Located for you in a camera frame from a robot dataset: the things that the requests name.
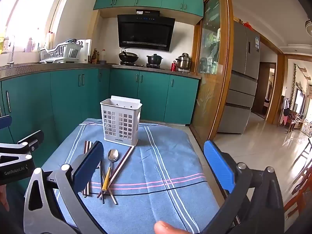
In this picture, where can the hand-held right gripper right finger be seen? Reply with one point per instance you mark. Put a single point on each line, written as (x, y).
(218, 168)

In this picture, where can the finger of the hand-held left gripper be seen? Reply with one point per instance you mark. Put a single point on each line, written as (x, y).
(5, 121)
(31, 139)

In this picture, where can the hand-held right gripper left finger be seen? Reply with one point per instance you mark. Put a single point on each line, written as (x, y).
(90, 165)

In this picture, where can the brown steel chopstick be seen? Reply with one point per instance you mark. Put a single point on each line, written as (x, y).
(89, 145)
(121, 163)
(85, 147)

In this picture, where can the plain steel chopstick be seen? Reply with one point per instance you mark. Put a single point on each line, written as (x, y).
(112, 196)

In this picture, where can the red straw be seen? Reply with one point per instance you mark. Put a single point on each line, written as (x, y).
(126, 154)

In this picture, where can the white slotted utensil basket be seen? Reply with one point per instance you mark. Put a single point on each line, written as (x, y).
(120, 121)

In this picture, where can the person's left hand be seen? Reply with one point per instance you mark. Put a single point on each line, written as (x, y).
(3, 198)

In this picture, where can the person's right hand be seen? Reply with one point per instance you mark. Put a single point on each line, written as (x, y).
(168, 228)

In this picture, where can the teal base cabinet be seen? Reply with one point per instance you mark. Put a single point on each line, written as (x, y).
(63, 102)
(156, 95)

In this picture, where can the blue striped cloth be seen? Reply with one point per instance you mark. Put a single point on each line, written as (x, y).
(158, 163)

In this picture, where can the steel faucet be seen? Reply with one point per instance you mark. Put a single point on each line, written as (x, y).
(12, 53)

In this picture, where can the grey kitchen countertop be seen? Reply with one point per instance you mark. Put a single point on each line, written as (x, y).
(61, 65)

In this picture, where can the white bottle with pink label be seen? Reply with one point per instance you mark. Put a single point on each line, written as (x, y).
(30, 45)

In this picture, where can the red wooden chair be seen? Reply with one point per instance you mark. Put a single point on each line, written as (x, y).
(301, 190)

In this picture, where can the black chair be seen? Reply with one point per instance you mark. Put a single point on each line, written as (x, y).
(303, 152)

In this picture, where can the white dish rack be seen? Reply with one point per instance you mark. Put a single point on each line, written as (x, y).
(61, 52)

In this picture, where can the hanging clothes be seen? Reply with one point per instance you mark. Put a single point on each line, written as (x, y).
(285, 109)

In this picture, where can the grey refrigerator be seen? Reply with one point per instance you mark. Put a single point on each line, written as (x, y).
(241, 78)

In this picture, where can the wooden framed glass sliding door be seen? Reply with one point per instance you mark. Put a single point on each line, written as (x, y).
(212, 65)

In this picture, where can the white countertop appliance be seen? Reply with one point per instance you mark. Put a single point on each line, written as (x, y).
(85, 51)

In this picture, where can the dark sauce bottle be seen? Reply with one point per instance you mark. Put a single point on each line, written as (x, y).
(93, 56)
(98, 57)

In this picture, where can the white oil bottle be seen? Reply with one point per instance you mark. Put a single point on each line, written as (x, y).
(104, 54)

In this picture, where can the red bottle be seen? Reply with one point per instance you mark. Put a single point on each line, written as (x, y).
(173, 66)

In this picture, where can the steel stockpot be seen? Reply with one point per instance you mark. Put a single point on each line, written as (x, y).
(183, 62)

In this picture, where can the kitchen window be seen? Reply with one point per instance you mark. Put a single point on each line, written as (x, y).
(26, 12)

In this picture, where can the gas stove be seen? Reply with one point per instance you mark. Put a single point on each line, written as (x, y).
(141, 65)

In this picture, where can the black wok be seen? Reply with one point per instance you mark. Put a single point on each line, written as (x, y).
(128, 56)

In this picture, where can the black lidded pot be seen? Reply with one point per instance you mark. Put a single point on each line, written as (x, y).
(154, 59)

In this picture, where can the black range hood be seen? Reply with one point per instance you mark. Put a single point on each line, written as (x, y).
(145, 31)

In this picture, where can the ceiling lamp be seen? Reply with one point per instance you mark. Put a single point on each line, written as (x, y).
(308, 27)

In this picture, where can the wooden door frame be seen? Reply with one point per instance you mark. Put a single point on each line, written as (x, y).
(276, 87)

